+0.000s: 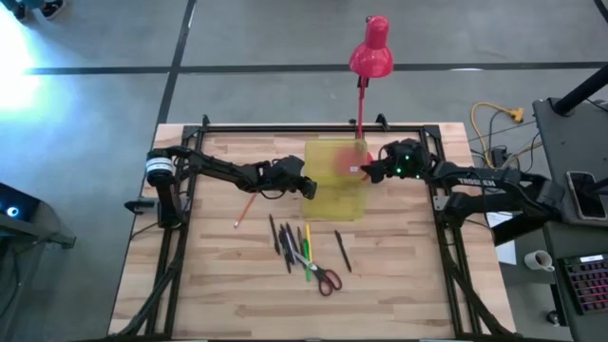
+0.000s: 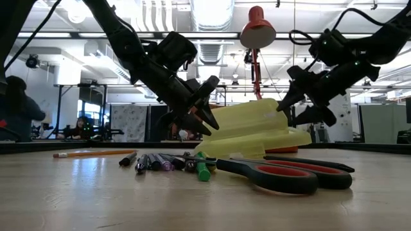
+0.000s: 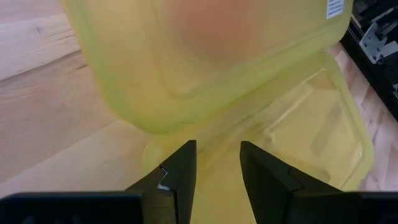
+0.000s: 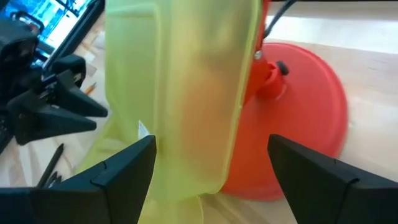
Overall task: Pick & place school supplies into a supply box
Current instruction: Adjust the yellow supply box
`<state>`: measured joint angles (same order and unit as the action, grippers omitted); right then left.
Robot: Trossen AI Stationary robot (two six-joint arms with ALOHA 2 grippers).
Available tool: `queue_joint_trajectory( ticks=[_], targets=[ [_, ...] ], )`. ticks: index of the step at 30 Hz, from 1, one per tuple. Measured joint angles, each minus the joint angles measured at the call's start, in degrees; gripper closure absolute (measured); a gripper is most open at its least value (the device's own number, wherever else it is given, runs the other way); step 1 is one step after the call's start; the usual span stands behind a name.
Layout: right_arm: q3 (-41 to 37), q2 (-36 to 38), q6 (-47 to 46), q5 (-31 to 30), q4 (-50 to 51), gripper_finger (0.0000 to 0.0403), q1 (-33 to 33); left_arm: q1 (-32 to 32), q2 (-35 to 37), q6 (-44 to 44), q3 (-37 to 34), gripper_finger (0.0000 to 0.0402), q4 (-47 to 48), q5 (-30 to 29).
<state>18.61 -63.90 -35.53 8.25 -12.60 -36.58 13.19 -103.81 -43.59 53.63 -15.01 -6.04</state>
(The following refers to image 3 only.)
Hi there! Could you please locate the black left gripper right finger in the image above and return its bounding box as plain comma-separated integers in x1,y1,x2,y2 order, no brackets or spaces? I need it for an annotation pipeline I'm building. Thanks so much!
239,141,345,224

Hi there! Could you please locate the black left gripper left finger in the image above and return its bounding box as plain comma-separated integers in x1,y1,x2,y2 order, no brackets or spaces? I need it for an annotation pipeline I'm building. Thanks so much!
126,139,197,224

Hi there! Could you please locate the yellow plastic container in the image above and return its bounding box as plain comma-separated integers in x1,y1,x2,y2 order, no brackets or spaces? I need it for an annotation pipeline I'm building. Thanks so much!
61,0,354,136

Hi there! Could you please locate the silver metal bracket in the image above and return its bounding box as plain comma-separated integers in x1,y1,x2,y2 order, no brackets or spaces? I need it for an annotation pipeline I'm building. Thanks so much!
359,21,398,65

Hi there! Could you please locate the black aluminium table frame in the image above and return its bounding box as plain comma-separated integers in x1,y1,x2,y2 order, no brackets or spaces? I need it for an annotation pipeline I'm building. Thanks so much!
340,0,398,122

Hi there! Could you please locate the yellow translucent supply box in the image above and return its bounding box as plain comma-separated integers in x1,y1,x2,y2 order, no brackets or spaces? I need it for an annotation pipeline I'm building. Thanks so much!
141,51,374,224

